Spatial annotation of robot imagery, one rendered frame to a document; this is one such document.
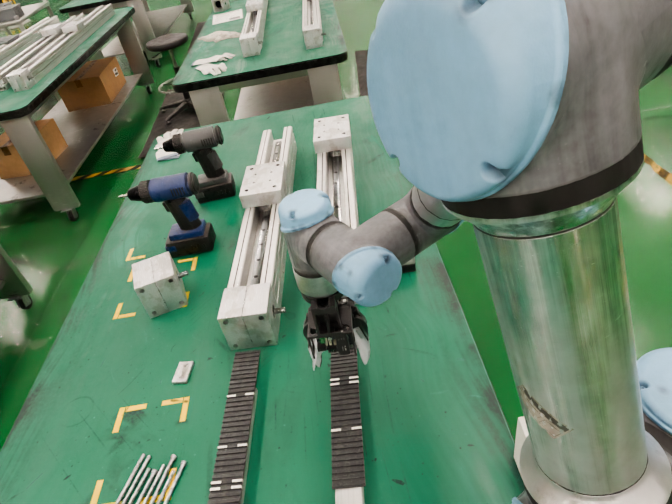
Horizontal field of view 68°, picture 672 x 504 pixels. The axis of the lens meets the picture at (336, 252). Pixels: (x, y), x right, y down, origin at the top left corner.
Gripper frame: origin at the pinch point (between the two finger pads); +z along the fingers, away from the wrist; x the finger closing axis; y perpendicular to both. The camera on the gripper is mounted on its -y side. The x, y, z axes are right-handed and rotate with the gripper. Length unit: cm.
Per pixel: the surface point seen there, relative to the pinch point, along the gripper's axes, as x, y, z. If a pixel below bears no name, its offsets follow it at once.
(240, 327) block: -20.2, -9.7, -0.9
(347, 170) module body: 4, -63, -3
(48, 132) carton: -205, -265, 44
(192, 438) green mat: -28.1, 9.8, 5.5
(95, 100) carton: -212, -356, 56
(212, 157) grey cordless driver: -36, -74, -8
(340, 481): -1.2, 21.9, 2.4
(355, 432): 1.5, 14.2, 2.1
